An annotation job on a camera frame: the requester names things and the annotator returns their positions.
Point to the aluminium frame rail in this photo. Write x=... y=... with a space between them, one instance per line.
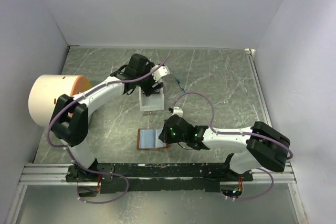
x=44 y=174

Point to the blue pen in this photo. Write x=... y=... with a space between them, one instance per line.
x=180 y=85

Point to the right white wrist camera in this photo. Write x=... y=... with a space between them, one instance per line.
x=176 y=111

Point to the brown leather card holder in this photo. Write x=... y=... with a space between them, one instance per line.
x=148 y=139

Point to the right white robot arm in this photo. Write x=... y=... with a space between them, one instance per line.
x=261 y=146

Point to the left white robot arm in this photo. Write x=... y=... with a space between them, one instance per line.
x=70 y=119

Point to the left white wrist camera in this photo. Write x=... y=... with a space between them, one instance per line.
x=161 y=72

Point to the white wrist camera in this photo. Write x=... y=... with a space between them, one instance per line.
x=161 y=72
x=176 y=111

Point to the white corner bracket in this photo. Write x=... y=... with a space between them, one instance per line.
x=250 y=51

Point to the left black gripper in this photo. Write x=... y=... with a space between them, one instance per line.
x=149 y=89

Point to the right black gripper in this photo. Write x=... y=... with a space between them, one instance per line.
x=165 y=136

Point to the white card tray box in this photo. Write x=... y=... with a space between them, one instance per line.
x=154 y=102

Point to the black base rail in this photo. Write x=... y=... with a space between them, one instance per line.
x=158 y=177

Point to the white cylinder with orange lid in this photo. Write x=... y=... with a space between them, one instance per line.
x=47 y=89

